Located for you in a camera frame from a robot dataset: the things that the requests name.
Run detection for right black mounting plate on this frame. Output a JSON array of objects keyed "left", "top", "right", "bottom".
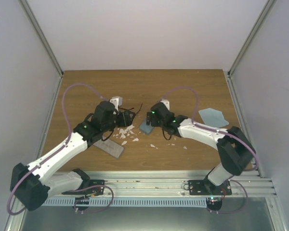
[{"left": 188, "top": 179, "right": 232, "bottom": 195}]

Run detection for left aluminium frame post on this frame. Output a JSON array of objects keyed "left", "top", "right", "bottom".
[{"left": 18, "top": 0, "right": 64, "bottom": 78}]

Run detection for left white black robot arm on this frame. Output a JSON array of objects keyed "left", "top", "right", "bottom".
[{"left": 10, "top": 97, "right": 136, "bottom": 211}]

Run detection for blue cleaning cloth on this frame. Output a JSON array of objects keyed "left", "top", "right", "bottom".
[{"left": 198, "top": 108, "right": 229, "bottom": 128}]

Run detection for aluminium frame post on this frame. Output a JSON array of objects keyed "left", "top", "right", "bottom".
[
  {"left": 227, "top": 0, "right": 276, "bottom": 78},
  {"left": 18, "top": 0, "right": 64, "bottom": 78}
]

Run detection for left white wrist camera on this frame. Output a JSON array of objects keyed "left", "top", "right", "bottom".
[{"left": 110, "top": 96, "right": 123, "bottom": 108}]

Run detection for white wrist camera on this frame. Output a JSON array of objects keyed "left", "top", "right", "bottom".
[
  {"left": 160, "top": 99, "right": 170, "bottom": 110},
  {"left": 110, "top": 96, "right": 123, "bottom": 108}
]

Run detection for grey glasses case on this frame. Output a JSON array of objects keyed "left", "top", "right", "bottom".
[{"left": 93, "top": 140, "right": 124, "bottom": 159}]

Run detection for blue green glasses case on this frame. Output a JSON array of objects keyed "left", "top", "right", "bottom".
[{"left": 139, "top": 119, "right": 154, "bottom": 135}]

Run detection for slotted grey cable duct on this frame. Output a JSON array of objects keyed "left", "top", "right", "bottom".
[{"left": 43, "top": 197, "right": 207, "bottom": 208}]

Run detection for right aluminium frame post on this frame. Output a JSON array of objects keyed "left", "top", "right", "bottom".
[{"left": 227, "top": 0, "right": 276, "bottom": 78}]

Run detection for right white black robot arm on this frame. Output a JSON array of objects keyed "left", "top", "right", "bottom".
[{"left": 146, "top": 101, "right": 255, "bottom": 195}]

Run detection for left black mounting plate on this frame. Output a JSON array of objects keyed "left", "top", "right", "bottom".
[{"left": 85, "top": 180, "right": 105, "bottom": 196}]

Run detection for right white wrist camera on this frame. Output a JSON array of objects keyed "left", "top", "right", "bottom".
[{"left": 160, "top": 99, "right": 170, "bottom": 110}]

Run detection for black mounting plate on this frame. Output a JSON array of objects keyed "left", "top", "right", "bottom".
[
  {"left": 85, "top": 180, "right": 105, "bottom": 196},
  {"left": 188, "top": 179, "right": 232, "bottom": 195}
]

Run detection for dark lens sunglasses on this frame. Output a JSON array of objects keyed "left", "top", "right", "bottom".
[{"left": 119, "top": 104, "right": 143, "bottom": 121}]

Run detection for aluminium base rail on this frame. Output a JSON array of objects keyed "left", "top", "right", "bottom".
[{"left": 48, "top": 170, "right": 277, "bottom": 198}]

